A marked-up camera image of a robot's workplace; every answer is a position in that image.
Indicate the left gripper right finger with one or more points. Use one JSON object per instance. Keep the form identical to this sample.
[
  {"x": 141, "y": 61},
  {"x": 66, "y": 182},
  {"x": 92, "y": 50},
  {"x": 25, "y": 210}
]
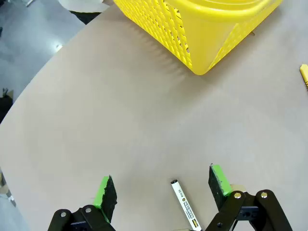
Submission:
[{"x": 220, "y": 185}]

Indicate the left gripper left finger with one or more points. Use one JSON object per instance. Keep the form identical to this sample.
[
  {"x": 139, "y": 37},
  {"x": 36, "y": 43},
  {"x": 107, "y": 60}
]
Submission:
[{"x": 107, "y": 197}]

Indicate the yellow plastic shopping basket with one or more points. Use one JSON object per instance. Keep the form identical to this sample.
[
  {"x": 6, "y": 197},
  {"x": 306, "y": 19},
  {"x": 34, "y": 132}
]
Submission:
[{"x": 207, "y": 36}]

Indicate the black white marker pen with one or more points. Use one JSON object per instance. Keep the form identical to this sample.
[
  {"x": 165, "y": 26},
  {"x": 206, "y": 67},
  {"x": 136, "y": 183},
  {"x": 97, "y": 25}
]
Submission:
[{"x": 185, "y": 204}]

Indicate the yellow black utility knife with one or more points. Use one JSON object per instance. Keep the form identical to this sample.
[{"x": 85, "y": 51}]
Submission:
[{"x": 305, "y": 74}]

